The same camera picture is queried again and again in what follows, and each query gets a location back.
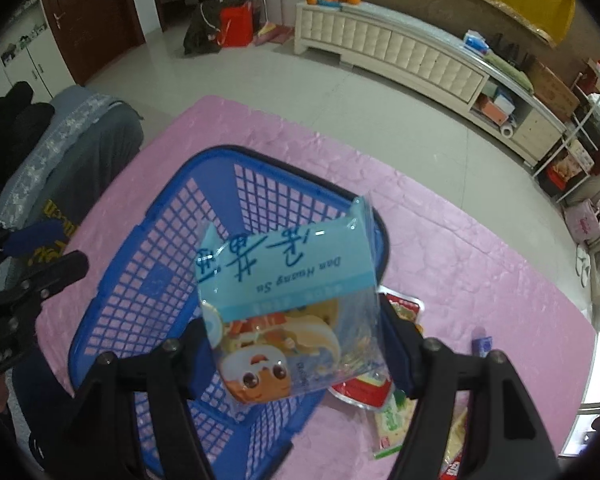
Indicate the blue plastic basket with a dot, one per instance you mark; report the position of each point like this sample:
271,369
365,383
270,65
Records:
148,295

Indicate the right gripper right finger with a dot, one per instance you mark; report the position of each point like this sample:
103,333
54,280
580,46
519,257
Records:
423,368

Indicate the green scallion cracker pack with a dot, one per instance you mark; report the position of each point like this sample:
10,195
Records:
391,424

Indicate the blue egg pastry bag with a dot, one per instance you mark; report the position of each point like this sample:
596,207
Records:
291,311

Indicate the grey embroidered chair cover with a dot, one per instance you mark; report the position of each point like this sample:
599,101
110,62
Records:
56,159

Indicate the white metal shelf rack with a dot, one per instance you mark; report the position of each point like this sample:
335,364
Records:
575,157

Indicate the blue-grey roll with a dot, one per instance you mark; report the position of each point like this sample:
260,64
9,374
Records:
481,342

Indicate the red pickled vegetable pouch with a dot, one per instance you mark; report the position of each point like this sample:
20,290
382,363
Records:
373,390

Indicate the black bag on floor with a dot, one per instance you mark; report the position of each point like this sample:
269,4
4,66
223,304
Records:
202,35

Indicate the red shopping bag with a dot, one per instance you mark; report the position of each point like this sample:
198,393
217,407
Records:
236,26

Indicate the pink gift bag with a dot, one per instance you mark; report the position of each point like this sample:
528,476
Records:
583,220

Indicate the pink quilted tablecloth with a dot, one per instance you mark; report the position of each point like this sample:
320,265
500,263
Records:
467,277

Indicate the white tv cabinet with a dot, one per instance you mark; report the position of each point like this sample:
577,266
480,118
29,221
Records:
437,65

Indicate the cardboard box on cabinet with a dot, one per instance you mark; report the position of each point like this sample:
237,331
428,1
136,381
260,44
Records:
552,92

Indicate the green folded towel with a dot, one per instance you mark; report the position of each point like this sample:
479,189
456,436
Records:
509,70

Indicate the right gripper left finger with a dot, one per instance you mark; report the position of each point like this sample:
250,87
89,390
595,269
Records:
187,361

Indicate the blue tissue pack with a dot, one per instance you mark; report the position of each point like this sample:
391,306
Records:
476,43

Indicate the dark wooden door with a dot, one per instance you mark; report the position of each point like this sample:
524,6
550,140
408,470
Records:
91,34

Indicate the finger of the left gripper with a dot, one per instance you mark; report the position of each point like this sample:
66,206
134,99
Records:
19,242
46,282

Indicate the white slippers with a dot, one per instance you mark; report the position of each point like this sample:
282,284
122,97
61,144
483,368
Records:
583,265

